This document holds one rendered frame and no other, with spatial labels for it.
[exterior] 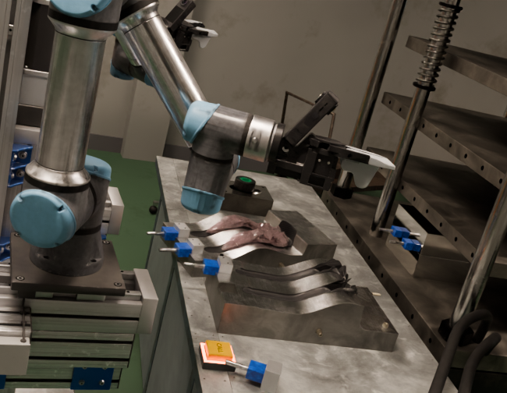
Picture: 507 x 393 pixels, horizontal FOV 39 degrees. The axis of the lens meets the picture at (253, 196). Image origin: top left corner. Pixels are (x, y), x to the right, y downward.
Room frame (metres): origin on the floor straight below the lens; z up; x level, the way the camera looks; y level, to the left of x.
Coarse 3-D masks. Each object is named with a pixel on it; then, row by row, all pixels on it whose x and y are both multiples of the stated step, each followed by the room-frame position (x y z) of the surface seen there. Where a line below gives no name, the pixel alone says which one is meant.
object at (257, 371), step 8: (272, 360) 1.47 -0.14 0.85; (240, 368) 1.44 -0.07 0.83; (248, 368) 1.43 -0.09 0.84; (256, 368) 1.44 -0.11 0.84; (264, 368) 1.45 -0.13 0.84; (272, 368) 1.43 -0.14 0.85; (280, 368) 1.44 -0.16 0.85; (248, 376) 1.43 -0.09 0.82; (256, 376) 1.42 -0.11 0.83; (264, 376) 1.42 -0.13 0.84; (272, 376) 1.42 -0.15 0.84; (264, 384) 1.42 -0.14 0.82; (272, 384) 1.42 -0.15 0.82; (272, 392) 1.42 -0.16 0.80
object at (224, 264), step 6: (222, 258) 1.81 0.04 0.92; (228, 258) 1.82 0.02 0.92; (186, 264) 1.77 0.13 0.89; (192, 264) 1.78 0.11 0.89; (198, 264) 1.78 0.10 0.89; (204, 264) 1.78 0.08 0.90; (210, 264) 1.78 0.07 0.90; (216, 264) 1.79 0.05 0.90; (222, 264) 1.78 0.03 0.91; (228, 264) 1.78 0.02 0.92; (204, 270) 1.77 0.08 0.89; (210, 270) 1.77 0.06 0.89; (216, 270) 1.78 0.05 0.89; (222, 270) 1.78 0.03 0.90; (228, 270) 1.78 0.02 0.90
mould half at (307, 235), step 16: (192, 224) 2.15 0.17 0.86; (208, 224) 2.15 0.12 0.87; (272, 224) 2.26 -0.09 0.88; (304, 224) 2.26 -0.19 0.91; (176, 240) 2.00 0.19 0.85; (208, 240) 2.05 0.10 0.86; (224, 240) 2.05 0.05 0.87; (304, 240) 2.12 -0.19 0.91; (320, 240) 2.15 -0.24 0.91; (176, 256) 1.98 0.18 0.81; (192, 256) 1.91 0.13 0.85; (208, 256) 1.94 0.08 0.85; (224, 256) 1.97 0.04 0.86; (240, 256) 1.96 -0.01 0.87; (256, 256) 2.00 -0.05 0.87; (272, 256) 2.03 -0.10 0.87; (288, 256) 2.06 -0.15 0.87; (304, 256) 2.09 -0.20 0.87; (320, 256) 2.13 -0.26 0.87; (192, 272) 1.89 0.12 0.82
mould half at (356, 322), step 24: (240, 264) 1.86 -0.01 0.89; (312, 264) 1.91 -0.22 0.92; (216, 288) 1.73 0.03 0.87; (240, 288) 1.72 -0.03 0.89; (264, 288) 1.76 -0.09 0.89; (288, 288) 1.80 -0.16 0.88; (312, 288) 1.79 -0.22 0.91; (360, 288) 1.98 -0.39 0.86; (216, 312) 1.67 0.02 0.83; (240, 312) 1.63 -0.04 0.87; (264, 312) 1.65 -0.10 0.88; (288, 312) 1.67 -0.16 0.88; (312, 312) 1.68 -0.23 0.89; (336, 312) 1.70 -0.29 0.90; (360, 312) 1.72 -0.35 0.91; (264, 336) 1.65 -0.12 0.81; (288, 336) 1.67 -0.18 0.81; (312, 336) 1.69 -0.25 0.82; (336, 336) 1.70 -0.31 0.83; (360, 336) 1.72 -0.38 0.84; (384, 336) 1.74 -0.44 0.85
